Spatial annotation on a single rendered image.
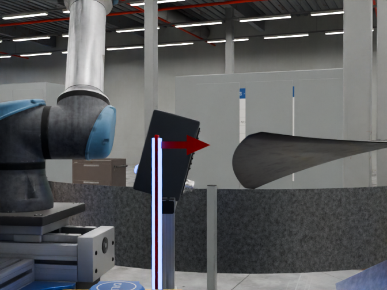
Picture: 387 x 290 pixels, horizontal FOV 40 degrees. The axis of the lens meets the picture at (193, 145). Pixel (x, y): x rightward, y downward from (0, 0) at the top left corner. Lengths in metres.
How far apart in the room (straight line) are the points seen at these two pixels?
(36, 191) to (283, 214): 1.61
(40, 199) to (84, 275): 0.18
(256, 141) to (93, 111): 0.63
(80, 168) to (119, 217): 4.97
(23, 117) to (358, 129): 4.13
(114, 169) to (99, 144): 6.36
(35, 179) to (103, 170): 6.32
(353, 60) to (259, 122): 2.22
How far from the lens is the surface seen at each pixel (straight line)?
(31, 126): 1.14
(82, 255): 1.09
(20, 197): 1.14
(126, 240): 2.70
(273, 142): 0.56
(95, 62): 1.23
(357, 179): 5.03
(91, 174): 7.57
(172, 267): 1.17
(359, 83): 5.04
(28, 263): 1.12
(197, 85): 7.25
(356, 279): 0.69
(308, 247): 2.63
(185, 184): 1.23
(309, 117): 6.81
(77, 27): 1.28
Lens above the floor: 1.19
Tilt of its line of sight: 1 degrees down
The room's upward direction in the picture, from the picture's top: straight up
